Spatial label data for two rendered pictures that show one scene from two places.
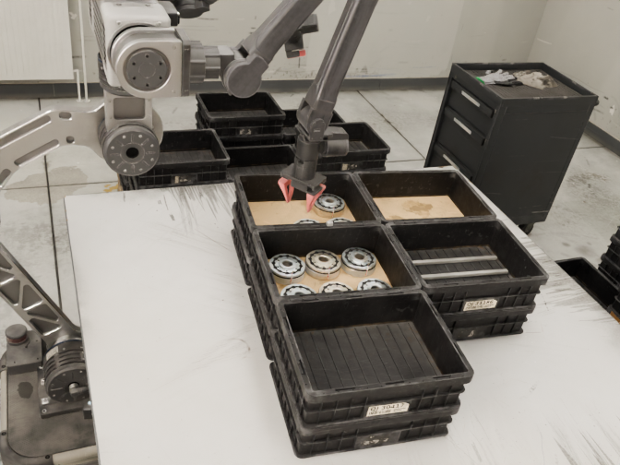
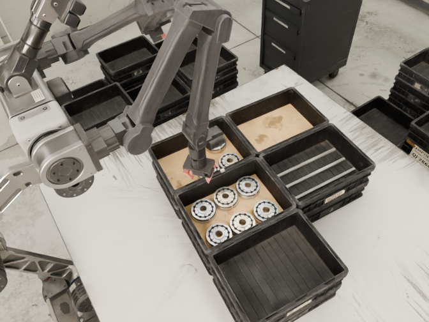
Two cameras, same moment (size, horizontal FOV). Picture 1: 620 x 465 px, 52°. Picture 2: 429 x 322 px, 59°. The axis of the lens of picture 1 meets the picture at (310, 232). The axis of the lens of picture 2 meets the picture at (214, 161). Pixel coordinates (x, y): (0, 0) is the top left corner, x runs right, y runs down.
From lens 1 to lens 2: 0.59 m
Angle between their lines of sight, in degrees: 16
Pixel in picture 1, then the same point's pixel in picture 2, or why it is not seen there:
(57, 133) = (17, 184)
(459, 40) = not seen: outside the picture
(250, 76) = (143, 139)
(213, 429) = not seen: outside the picture
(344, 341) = (256, 258)
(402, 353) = (295, 255)
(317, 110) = (197, 131)
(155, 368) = (142, 306)
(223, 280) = (163, 220)
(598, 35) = not seen: outside the picture
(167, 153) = (92, 108)
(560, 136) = (347, 10)
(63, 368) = (83, 298)
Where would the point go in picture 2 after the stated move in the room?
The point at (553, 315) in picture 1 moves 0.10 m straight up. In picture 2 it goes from (378, 172) to (383, 160)
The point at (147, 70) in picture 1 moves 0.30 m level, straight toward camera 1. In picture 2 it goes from (65, 170) to (91, 273)
